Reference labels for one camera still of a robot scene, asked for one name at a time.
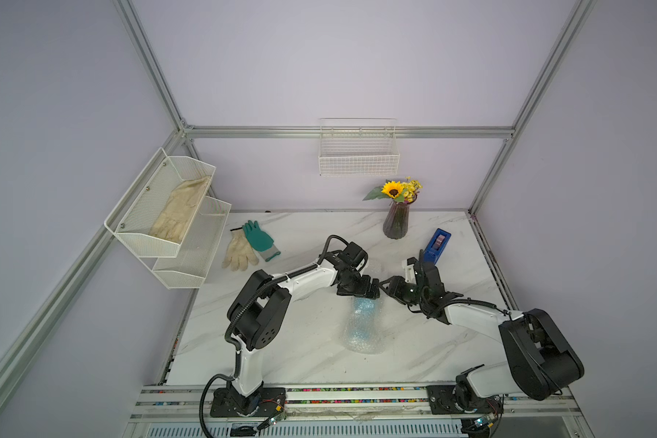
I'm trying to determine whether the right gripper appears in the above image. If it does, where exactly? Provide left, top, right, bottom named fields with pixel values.
left=379, top=276, right=428, bottom=306

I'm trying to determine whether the clear bubble wrap sheet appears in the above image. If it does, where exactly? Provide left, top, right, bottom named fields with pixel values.
left=338, top=295, right=387, bottom=355

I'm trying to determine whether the blue plastic wine glass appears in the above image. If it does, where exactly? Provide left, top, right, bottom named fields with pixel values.
left=346, top=297, right=381, bottom=349

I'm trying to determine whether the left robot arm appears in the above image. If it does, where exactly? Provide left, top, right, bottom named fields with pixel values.
left=224, top=235, right=379, bottom=398

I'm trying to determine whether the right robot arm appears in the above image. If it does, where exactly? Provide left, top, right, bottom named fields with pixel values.
left=378, top=257, right=585, bottom=412

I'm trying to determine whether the blue tape dispenser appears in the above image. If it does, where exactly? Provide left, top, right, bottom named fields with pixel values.
left=423, top=228, right=452, bottom=265

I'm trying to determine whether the dark glass flower vase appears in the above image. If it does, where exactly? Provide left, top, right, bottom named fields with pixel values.
left=383, top=202, right=410, bottom=240

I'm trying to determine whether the sunflower bouquet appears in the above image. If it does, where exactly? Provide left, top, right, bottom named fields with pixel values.
left=363, top=178, right=423, bottom=204

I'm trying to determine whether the green work glove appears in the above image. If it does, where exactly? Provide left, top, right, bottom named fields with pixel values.
left=242, top=221, right=281, bottom=262

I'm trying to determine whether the beige work glove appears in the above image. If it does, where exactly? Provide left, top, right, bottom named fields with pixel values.
left=222, top=228, right=259, bottom=272

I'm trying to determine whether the lower white mesh shelf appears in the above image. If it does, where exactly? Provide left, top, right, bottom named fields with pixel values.
left=149, top=196, right=232, bottom=289

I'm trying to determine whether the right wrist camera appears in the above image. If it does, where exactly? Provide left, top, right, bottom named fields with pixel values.
left=403, top=257, right=418, bottom=285

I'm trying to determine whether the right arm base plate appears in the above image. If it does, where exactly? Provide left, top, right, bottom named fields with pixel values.
left=426, top=384, right=503, bottom=415

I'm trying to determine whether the white wire wall basket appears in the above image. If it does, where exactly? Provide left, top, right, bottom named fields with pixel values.
left=319, top=118, right=401, bottom=177

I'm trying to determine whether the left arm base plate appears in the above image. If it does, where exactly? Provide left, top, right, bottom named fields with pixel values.
left=208, top=386, right=287, bottom=418

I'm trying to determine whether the aluminium front rail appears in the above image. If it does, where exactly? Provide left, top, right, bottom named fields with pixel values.
left=124, top=383, right=593, bottom=437

